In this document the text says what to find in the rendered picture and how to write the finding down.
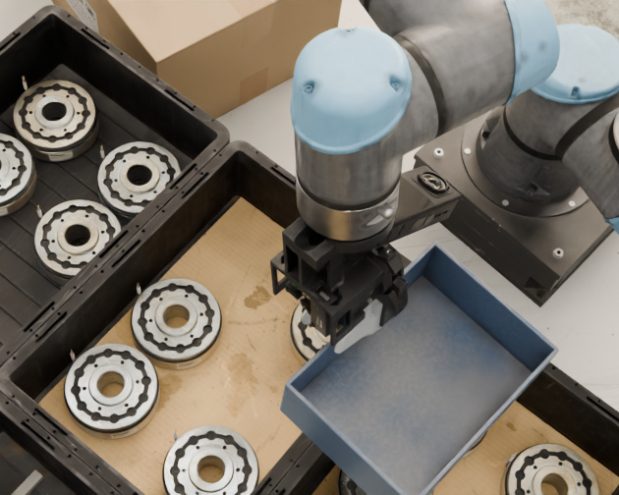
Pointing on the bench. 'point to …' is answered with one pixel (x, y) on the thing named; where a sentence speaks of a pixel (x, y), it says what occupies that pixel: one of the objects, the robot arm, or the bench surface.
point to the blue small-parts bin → (419, 381)
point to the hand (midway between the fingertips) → (362, 316)
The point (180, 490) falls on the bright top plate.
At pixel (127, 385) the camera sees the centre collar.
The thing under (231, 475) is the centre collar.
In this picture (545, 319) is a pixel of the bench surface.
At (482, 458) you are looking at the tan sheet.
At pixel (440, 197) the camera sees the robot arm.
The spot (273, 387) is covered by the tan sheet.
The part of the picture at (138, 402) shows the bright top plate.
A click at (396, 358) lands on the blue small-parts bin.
